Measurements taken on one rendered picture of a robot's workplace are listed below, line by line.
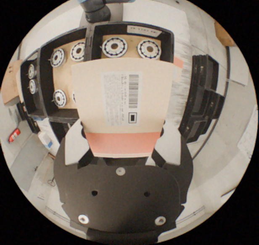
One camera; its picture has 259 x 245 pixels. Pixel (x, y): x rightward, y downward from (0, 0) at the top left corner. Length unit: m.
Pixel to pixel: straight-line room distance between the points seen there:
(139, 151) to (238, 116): 2.84
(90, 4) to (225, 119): 3.21
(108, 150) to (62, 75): 0.44
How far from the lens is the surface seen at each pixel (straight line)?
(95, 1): 0.50
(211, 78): 1.34
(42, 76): 0.52
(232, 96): 2.98
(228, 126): 3.00
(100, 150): 0.16
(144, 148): 0.15
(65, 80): 0.49
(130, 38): 0.42
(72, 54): 0.44
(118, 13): 0.63
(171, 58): 0.33
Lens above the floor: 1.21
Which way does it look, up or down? 61 degrees down
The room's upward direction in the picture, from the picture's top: 176 degrees clockwise
